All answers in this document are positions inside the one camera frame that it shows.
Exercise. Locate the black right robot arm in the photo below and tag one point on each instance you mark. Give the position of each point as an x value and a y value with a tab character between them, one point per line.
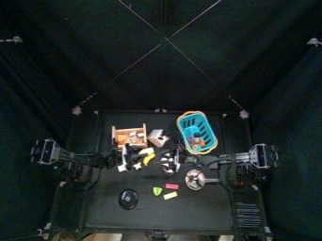
240	157

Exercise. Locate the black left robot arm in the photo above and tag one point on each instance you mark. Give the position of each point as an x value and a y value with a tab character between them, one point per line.
64	155

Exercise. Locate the yellow toy banana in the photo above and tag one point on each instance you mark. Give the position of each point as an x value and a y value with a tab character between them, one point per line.
149	159

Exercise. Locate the red flat block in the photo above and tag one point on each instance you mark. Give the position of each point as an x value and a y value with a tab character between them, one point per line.
172	186

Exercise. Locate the small wooden crate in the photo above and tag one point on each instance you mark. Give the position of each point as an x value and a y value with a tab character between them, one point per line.
129	136

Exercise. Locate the brown toy food piece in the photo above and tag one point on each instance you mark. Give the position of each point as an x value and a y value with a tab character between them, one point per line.
196	146

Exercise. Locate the white grey cube box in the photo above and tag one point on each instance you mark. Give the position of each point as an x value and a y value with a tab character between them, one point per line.
157	137

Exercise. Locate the green toy slice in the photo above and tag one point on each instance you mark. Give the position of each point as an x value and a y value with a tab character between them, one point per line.
157	191

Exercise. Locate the pale yellow flat block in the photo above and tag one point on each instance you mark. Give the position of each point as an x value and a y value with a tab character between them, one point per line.
170	196

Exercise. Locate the orange toy food piece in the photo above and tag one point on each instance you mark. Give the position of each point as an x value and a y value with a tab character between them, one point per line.
202	144

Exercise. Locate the black round lid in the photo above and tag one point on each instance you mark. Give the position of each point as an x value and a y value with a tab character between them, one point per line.
128	199

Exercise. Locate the turquoise basket orange rim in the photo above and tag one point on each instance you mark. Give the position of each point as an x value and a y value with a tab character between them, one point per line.
205	125

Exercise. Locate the grey metal frame bracket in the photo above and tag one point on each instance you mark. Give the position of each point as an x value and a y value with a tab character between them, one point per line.
17	40
244	114
313	41
77	110
161	110

